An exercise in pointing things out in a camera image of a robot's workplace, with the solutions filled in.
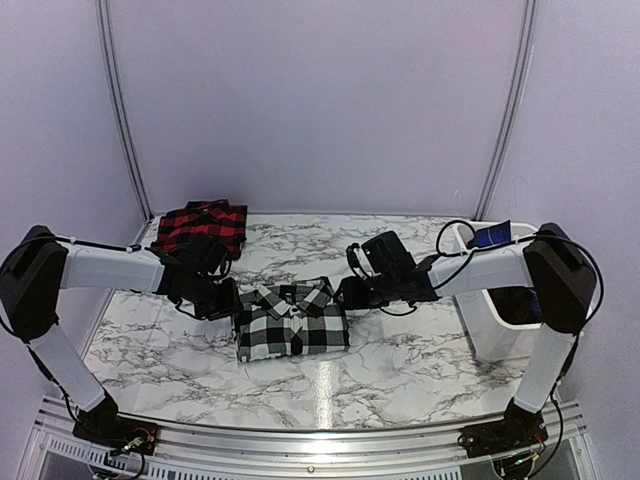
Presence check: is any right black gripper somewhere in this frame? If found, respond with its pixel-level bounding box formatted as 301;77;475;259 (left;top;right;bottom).
333;271;400;310

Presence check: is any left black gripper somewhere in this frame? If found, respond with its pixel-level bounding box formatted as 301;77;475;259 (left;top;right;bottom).
186;273;244;321

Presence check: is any black white plaid shirt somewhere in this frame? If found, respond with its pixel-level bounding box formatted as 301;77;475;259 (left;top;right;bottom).
233;277;350;363

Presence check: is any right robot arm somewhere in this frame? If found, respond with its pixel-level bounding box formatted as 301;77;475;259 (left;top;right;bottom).
336;223;604;448

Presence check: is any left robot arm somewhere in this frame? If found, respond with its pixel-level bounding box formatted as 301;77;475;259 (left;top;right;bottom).
1;225;240;445

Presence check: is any red black plaid shirt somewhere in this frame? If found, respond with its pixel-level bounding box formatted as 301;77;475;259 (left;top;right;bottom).
150;199;248;261

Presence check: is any white plastic bin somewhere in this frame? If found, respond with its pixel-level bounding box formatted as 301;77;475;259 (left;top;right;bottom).
449;222;546;361

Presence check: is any blue plaid shirt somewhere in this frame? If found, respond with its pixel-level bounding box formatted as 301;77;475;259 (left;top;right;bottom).
467;220;512;248

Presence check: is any black garment in bin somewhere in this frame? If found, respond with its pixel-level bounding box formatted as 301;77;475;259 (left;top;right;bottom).
489;287;542;325

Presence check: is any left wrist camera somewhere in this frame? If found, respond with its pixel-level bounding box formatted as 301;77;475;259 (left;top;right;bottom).
185;233;231;278

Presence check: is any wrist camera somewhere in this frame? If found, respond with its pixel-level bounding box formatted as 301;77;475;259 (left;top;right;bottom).
350;231;416;277
185;233;231;278

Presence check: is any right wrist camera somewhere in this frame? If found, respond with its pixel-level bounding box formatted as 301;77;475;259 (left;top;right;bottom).
350;231;416;277

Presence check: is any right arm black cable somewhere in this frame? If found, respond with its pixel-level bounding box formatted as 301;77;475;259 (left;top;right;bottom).
435;219;604;331

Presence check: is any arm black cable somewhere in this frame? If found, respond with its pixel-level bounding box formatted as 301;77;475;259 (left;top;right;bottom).
435;219;604;331
0;234;144;334

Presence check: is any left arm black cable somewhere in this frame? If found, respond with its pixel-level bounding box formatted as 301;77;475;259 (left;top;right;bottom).
0;234;144;334

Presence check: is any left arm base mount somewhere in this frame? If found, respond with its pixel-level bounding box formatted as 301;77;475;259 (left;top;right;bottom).
73;397;159;456

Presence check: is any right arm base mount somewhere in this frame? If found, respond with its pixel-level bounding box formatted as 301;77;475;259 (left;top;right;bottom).
458;400;549;458

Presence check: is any aluminium front frame rail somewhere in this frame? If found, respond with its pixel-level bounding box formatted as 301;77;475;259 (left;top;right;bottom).
16;397;604;479

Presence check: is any left aluminium corner post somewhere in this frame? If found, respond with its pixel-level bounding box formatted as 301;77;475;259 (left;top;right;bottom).
95;0;154;221

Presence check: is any aluminium corner post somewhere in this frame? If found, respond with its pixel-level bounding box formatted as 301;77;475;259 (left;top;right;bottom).
472;0;539;220
95;0;154;221

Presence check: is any right aluminium corner post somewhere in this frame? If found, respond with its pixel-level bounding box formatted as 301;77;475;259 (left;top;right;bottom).
472;0;539;220

